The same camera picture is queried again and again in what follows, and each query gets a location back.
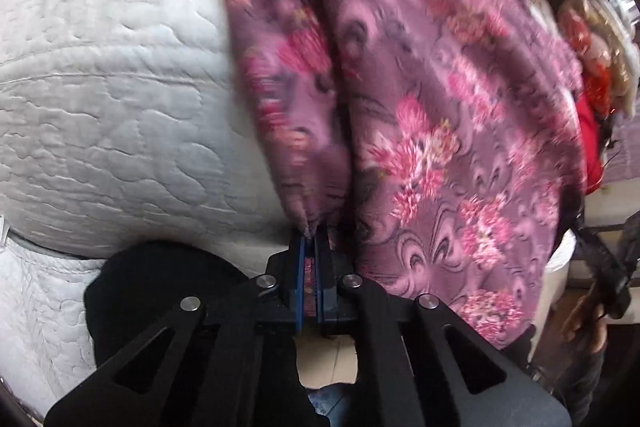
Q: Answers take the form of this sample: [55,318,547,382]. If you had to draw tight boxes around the purple pink floral garment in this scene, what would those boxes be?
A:
[224,0,585,349]

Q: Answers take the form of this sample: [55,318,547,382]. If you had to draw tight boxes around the red blanket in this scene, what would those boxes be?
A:
[576,93,604,195]

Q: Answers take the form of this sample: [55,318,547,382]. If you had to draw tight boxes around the person's right hand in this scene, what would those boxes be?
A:
[561,283,608,355]

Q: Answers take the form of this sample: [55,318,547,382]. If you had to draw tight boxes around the clear bag of toys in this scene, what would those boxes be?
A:
[548,0,639,119]

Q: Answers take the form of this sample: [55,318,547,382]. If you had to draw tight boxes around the black knee clothing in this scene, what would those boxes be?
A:
[84,241,248,366]

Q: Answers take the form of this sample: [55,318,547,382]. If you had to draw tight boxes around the white quilted mattress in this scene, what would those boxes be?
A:
[1,0,288,417]

